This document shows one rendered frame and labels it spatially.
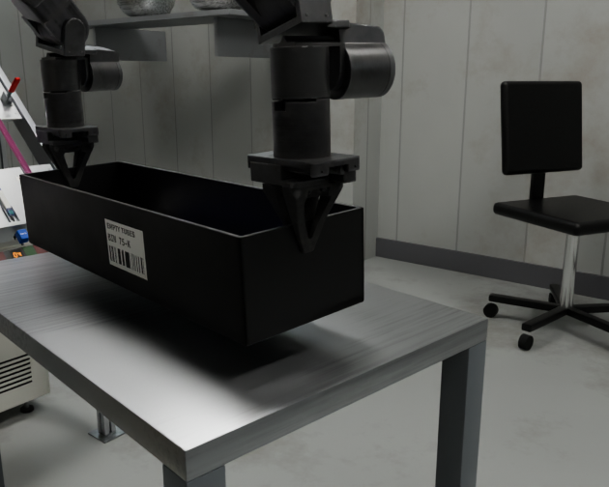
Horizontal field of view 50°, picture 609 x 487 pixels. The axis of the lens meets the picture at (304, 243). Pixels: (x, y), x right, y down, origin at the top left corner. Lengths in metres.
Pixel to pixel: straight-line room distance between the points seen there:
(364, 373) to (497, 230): 3.13
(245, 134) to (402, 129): 1.28
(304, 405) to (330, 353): 0.11
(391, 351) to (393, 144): 3.31
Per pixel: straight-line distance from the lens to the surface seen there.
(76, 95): 1.12
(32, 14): 1.08
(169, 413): 0.62
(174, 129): 5.28
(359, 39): 0.68
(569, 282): 3.08
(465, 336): 0.83
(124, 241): 0.82
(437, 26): 3.88
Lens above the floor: 1.09
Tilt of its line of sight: 14 degrees down
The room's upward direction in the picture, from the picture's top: straight up
